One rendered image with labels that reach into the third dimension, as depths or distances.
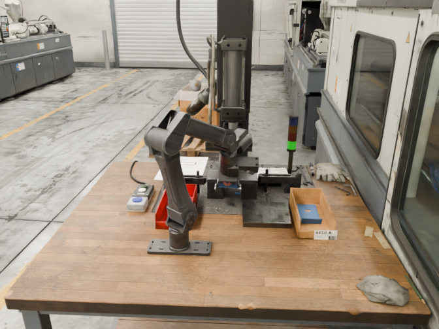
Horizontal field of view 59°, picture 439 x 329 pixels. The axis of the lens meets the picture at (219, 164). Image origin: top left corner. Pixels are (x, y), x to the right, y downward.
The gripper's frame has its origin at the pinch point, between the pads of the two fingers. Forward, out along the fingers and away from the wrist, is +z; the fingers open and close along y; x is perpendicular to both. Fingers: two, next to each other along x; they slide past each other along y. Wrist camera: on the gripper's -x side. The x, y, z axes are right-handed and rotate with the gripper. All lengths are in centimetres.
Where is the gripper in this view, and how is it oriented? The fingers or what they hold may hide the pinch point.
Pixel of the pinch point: (227, 183)
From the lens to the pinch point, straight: 145.4
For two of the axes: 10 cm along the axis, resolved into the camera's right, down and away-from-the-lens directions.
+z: 0.0, 6.0, 8.0
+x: -10.0, -0.4, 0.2
